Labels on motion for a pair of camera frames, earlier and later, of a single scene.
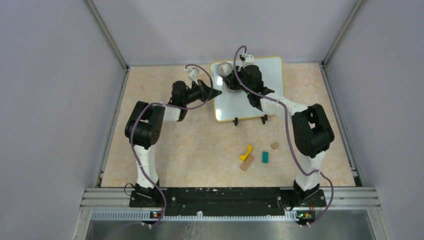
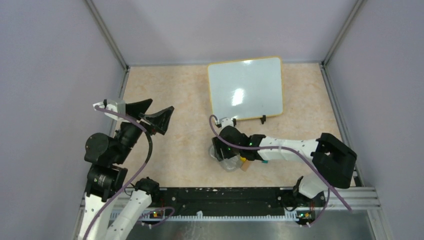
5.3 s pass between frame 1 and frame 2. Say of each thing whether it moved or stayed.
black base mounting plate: stayed
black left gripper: moved
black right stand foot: stayed
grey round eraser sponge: moved
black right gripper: moved
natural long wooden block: stayed
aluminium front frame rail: stayed
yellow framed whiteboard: stayed
